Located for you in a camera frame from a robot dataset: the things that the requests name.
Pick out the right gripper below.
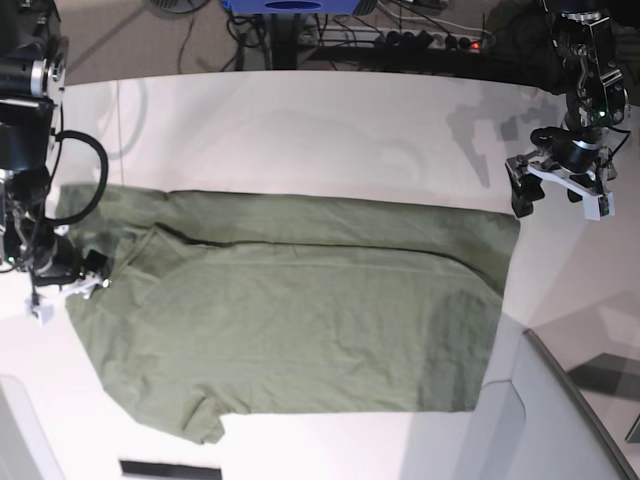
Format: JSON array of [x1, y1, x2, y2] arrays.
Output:
[[32, 237, 109, 287]]

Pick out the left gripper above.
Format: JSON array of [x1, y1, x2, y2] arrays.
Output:
[[505, 132, 604, 218]]

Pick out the green t-shirt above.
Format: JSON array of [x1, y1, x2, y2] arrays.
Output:
[[66, 187, 520, 444]]

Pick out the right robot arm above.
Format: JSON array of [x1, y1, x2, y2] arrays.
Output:
[[1, 1, 109, 287]]

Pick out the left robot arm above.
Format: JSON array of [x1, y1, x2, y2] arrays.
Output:
[[505, 1, 630, 221]]

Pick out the white slotted plate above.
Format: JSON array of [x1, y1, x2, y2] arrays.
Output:
[[119, 460, 223, 480]]

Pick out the black power strip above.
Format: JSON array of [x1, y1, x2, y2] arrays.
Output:
[[374, 30, 485, 54]]

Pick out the blue box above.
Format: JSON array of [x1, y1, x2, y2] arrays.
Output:
[[223, 0, 359, 15]]

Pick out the black table leg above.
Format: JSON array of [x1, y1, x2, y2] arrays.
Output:
[[266, 14, 302, 70]]

